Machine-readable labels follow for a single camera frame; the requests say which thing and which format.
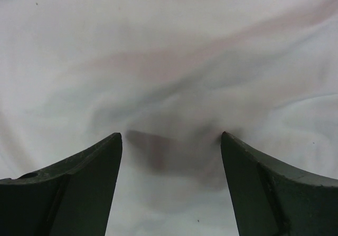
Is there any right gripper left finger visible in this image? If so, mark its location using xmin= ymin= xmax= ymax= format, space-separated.
xmin=1 ymin=133 xmax=123 ymax=236

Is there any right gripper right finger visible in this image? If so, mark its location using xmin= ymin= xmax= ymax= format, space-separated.
xmin=221 ymin=132 xmax=337 ymax=235

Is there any white shirt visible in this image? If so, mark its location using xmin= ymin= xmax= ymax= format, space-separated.
xmin=1 ymin=0 xmax=337 ymax=235

